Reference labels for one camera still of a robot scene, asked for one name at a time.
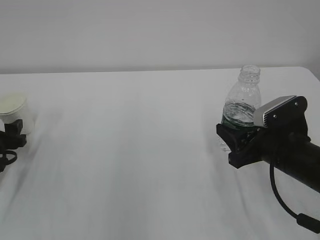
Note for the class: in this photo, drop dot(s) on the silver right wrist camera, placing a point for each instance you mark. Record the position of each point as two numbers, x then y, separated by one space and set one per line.
280 111

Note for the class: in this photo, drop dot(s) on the clear green-label water bottle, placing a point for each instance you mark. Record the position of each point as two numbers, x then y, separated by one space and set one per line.
243 99

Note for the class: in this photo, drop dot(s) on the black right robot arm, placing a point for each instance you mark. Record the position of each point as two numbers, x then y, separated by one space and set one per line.
291 151

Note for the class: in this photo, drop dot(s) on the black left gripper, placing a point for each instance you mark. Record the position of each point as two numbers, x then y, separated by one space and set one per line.
10 140

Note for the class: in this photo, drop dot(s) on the white paper cup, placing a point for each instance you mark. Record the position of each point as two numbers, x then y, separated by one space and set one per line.
14 106

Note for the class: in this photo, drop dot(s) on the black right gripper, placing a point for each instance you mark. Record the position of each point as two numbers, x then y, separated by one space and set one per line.
250 146

